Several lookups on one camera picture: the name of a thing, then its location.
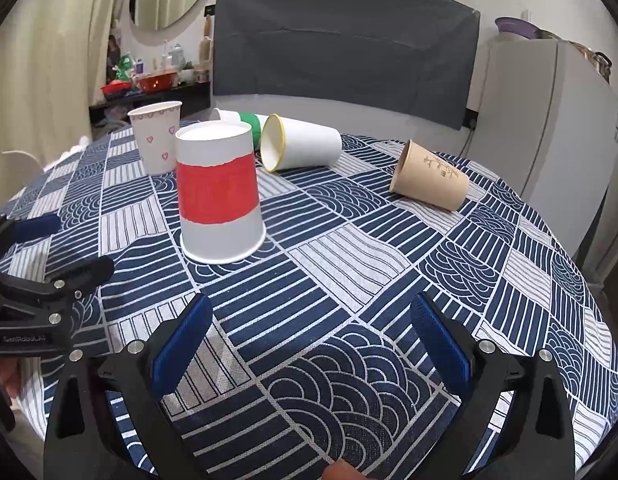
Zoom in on person's right hand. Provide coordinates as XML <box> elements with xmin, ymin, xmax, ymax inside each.
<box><xmin>321</xmin><ymin>459</ymin><xmax>364</xmax><ymax>480</ymax></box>

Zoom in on brown paper cup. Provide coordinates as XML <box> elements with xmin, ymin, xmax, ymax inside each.
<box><xmin>389</xmin><ymin>139</ymin><xmax>470</xmax><ymax>212</ymax></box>

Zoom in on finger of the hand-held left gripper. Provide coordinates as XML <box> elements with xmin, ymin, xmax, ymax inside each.
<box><xmin>0</xmin><ymin>212</ymin><xmax>62</xmax><ymax>266</ymax></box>
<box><xmin>0</xmin><ymin>256</ymin><xmax>115</xmax><ymax>322</ymax></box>

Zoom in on black cabinet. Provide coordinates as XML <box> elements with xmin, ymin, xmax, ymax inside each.
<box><xmin>89</xmin><ymin>80</ymin><xmax>212</xmax><ymax>133</ymax></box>

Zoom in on red and white paper cup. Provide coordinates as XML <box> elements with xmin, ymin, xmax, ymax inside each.
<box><xmin>175</xmin><ymin>121</ymin><xmax>267</xmax><ymax>264</ymax></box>

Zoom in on dark grey cloth cover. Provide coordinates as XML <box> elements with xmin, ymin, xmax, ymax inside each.
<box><xmin>211</xmin><ymin>0</ymin><xmax>482</xmax><ymax>131</ymax></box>

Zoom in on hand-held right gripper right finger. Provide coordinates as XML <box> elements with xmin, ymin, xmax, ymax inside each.
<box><xmin>410</xmin><ymin>291</ymin><xmax>577</xmax><ymax>480</ymax></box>

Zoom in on person's left hand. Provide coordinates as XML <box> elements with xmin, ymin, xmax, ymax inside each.
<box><xmin>0</xmin><ymin>359</ymin><xmax>26</xmax><ymax>413</ymax></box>

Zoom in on beige curtain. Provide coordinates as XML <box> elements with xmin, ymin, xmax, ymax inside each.
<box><xmin>0</xmin><ymin>0</ymin><xmax>154</xmax><ymax>181</ymax></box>

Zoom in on white yellow-rimmed paper cup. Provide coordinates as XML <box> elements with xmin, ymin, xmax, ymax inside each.
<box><xmin>259</xmin><ymin>113</ymin><xmax>343</xmax><ymax>173</ymax></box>

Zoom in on blue patterned tablecloth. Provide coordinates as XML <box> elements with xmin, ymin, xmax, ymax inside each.
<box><xmin>0</xmin><ymin>120</ymin><xmax>618</xmax><ymax>480</ymax></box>

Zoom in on red bowl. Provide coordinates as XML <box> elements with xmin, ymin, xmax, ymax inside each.
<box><xmin>137</xmin><ymin>72</ymin><xmax>178</xmax><ymax>93</ymax></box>

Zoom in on red tray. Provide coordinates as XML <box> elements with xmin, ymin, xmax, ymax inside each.
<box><xmin>100</xmin><ymin>81</ymin><xmax>134</xmax><ymax>100</ymax></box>

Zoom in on white heart print paper cup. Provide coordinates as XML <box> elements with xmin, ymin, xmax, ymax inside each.
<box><xmin>127</xmin><ymin>101</ymin><xmax>183</xmax><ymax>176</ymax></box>

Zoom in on metal pot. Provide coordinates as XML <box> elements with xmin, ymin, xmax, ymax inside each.
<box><xmin>564</xmin><ymin>40</ymin><xmax>614</xmax><ymax>85</ymax></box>

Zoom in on purple basin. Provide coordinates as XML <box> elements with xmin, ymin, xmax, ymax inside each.
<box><xmin>494</xmin><ymin>16</ymin><xmax>537</xmax><ymax>41</ymax></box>

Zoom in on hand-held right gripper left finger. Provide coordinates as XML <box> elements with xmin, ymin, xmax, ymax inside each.
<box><xmin>43</xmin><ymin>292</ymin><xmax>214</xmax><ymax>480</ymax></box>

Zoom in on green and white paper cup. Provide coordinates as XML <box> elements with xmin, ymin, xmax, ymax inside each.
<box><xmin>210</xmin><ymin>108</ymin><xmax>270</xmax><ymax>151</ymax></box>

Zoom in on white refrigerator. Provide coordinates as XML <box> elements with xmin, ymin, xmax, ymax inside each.
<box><xmin>469</xmin><ymin>37</ymin><xmax>618</xmax><ymax>291</ymax></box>

